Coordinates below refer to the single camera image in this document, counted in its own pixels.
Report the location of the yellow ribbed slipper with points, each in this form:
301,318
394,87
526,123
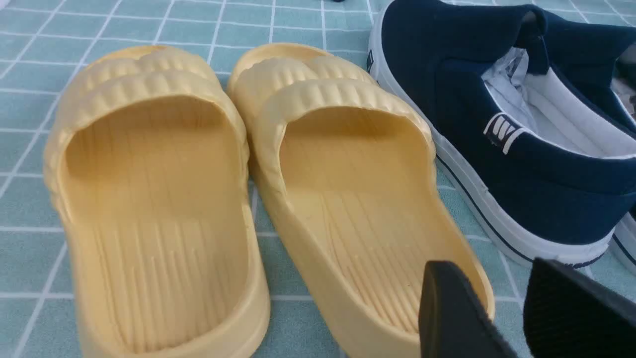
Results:
347,174
146,166

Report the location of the right yellow ribbed slipper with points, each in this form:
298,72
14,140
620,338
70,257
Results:
347,174

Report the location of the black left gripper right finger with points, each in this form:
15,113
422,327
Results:
568,315

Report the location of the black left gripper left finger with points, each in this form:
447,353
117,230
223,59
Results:
452,321

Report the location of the left yellow ribbed slipper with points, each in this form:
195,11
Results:
146,166

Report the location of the navy slip-on shoe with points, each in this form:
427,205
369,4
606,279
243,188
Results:
624,87
523,117

